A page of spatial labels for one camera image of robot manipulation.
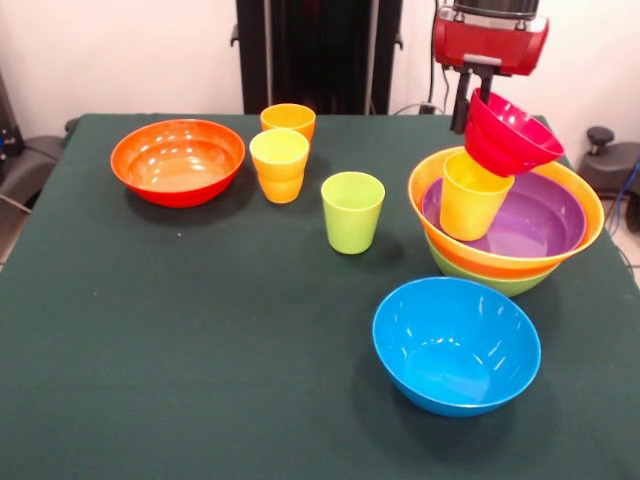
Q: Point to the red bowl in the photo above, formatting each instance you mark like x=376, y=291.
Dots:
x=175, y=170

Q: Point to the green bowl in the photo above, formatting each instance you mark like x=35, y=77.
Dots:
x=520, y=287

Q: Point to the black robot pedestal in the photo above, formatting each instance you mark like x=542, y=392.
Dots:
x=310, y=55

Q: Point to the yellow cup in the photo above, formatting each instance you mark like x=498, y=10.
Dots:
x=467, y=210
x=280, y=160

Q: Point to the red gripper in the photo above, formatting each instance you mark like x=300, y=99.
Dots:
x=490, y=42

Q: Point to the large orange bowl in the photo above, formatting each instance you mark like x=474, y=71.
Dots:
x=575, y=195

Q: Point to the dark green tablecloth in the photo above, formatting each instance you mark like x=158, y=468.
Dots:
x=200, y=375

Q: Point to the green cup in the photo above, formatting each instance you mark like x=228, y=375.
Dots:
x=350, y=230

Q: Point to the yellow-orange cup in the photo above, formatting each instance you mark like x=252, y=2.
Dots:
x=280, y=190

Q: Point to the black equipment box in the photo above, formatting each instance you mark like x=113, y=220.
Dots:
x=7, y=130

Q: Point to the purple bowl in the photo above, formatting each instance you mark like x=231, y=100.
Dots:
x=540, y=220

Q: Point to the orange cup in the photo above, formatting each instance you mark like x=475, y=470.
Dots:
x=287, y=120

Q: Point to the blue bowl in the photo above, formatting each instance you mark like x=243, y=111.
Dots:
x=455, y=355

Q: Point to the small pink bowl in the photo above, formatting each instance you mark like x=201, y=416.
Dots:
x=505, y=145

